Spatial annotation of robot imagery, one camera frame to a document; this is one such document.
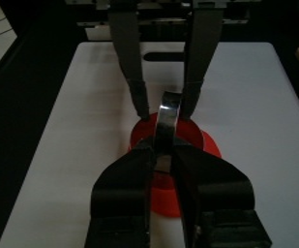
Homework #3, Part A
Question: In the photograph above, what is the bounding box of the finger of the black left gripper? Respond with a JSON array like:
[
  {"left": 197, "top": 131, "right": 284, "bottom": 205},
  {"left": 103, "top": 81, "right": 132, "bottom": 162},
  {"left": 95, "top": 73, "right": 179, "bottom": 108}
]
[
  {"left": 107, "top": 13, "right": 151, "bottom": 122},
  {"left": 179, "top": 13, "right": 225, "bottom": 120}
]

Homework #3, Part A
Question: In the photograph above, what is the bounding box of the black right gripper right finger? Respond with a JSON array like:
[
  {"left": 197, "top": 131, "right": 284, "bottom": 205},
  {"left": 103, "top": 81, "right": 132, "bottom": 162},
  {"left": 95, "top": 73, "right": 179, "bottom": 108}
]
[{"left": 171, "top": 138, "right": 273, "bottom": 248}]

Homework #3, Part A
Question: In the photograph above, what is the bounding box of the white cutting board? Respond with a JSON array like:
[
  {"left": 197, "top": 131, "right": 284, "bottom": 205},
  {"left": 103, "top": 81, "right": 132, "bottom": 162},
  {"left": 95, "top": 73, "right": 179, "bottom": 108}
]
[{"left": 0, "top": 41, "right": 299, "bottom": 248}]

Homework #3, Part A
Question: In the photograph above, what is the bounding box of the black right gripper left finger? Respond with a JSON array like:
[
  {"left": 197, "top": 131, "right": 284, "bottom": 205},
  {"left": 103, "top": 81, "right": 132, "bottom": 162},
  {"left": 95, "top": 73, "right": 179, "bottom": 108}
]
[{"left": 83, "top": 138, "right": 157, "bottom": 248}]

